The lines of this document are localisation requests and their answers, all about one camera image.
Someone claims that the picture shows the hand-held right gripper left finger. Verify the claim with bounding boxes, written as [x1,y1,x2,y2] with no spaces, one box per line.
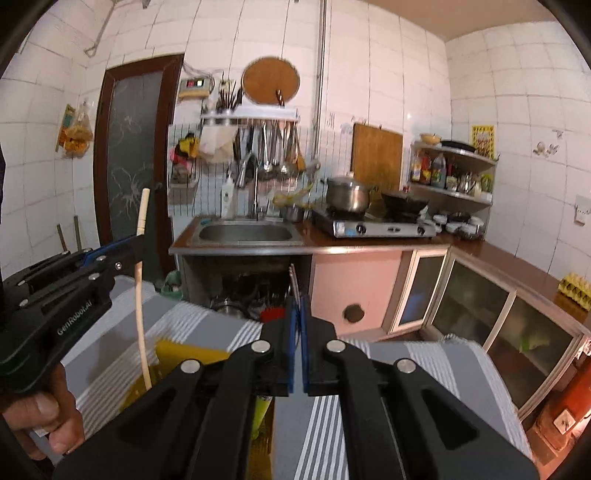
[53,295,301,480]

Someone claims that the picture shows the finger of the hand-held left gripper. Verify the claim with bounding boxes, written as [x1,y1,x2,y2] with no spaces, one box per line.
[83,234,145,267]
[92,248,145,283]

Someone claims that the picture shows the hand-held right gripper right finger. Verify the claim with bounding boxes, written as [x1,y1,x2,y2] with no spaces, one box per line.
[301,295,541,480]

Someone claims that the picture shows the wooden chopstick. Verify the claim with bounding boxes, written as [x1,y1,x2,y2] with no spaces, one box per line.
[135,188,154,394]

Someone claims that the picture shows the yellow perforated utensil holder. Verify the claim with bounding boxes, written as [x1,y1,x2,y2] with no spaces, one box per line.
[119,339,274,441]

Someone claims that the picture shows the bundle of dark utensils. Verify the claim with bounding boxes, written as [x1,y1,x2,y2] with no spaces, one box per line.
[217,71,243,112]

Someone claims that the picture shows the person's left hand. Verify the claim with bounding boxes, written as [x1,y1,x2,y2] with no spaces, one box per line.
[0,364,86,462]

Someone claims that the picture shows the green plastic bag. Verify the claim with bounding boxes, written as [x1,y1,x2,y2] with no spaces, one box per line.
[159,272,183,296]

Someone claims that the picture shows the stack of steel cookware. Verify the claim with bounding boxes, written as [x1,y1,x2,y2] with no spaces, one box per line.
[210,272,291,324]

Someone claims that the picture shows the dark wooden glass door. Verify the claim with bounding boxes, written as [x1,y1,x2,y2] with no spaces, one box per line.
[93,54,185,282]

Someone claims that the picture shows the hanging orange plastic bag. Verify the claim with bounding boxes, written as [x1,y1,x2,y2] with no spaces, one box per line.
[55,102,94,158]

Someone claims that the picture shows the yellow and pink hanging items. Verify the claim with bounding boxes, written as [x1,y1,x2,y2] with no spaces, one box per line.
[170,134,199,185]

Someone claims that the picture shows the white soap bottle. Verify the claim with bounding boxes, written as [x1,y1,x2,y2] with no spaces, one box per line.
[221,170,235,220]

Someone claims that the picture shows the steel sink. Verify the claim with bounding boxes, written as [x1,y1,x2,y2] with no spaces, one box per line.
[198,217,296,245]

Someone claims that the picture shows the steel gas stove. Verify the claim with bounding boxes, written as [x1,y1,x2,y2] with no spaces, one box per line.
[311,205,437,239]

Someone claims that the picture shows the white hanging cloth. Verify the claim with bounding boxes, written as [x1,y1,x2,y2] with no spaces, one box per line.
[198,124,238,164]

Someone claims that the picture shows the steel faucet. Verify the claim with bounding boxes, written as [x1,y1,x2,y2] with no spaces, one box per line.
[236,152,269,221]

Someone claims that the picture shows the grey white striped tablecloth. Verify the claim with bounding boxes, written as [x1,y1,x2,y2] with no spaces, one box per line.
[28,277,536,480]

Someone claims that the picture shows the steel pot with lid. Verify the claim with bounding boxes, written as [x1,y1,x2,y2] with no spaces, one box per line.
[325,173,376,214]

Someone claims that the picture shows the row of hanging ladles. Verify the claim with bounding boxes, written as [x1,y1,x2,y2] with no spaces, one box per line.
[233,121,308,181]

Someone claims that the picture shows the beige box with red display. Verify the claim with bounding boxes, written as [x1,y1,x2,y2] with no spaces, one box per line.
[178,76,215,100]

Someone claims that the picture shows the black wok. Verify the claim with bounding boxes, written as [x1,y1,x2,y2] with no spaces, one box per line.
[381,191,430,217]

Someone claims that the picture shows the cluster of small bowls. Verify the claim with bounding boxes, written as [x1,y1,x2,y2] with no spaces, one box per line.
[431,211,485,241]

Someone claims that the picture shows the rectangular wooden cutting board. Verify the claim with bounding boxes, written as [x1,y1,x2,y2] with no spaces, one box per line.
[351,122,404,192]

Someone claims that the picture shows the steel corner shelf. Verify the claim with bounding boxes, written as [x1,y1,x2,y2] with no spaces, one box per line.
[409,141,499,206]

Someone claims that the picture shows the row of condiment bottles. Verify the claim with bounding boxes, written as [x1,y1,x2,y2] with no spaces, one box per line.
[410,152,495,195]

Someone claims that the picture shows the round wooden board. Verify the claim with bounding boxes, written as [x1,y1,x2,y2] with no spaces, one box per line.
[241,56,301,104]

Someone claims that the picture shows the red orange container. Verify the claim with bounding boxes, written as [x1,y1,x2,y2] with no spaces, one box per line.
[526,355,591,457]

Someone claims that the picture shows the yellow egg carton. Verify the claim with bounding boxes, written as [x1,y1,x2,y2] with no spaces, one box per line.
[558,272,591,310]

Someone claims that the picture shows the white wire grid panel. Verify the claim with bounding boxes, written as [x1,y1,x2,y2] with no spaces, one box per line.
[168,122,324,217]

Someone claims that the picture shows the steel wall rack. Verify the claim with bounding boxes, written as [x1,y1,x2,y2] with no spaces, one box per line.
[200,105,301,126]

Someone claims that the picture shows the metal wall pipe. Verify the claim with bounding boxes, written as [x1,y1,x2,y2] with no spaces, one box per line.
[314,0,328,162]

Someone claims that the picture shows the yellow wall poster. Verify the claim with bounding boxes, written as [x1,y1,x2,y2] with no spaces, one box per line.
[470,124,496,160]

